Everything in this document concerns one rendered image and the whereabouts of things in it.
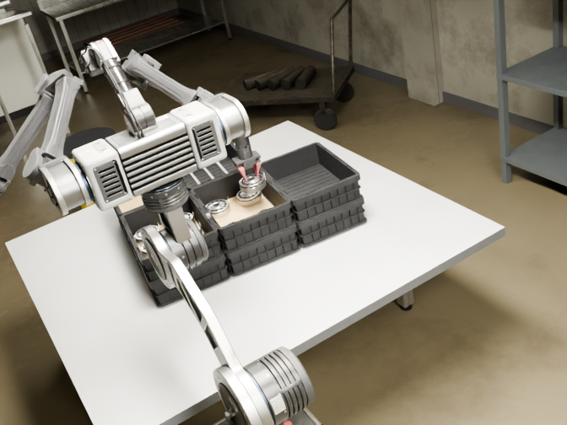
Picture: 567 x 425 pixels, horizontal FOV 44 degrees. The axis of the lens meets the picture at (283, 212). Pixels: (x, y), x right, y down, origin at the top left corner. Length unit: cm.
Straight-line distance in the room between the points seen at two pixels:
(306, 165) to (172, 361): 110
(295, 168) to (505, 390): 127
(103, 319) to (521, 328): 182
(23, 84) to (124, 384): 538
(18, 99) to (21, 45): 53
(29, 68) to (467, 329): 535
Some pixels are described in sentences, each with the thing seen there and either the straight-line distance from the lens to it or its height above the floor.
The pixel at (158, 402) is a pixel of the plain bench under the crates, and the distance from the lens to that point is 231.
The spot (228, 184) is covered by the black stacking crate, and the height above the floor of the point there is 90.
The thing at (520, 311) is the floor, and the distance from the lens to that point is 345.
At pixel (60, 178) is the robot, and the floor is 150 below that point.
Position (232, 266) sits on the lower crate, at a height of 75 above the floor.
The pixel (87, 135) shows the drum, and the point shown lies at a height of 63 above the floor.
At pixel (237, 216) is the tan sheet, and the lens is 284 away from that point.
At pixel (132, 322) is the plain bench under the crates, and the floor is 70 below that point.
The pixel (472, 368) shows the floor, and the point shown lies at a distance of 317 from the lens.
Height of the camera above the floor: 223
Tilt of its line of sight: 30 degrees down
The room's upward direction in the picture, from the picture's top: 13 degrees counter-clockwise
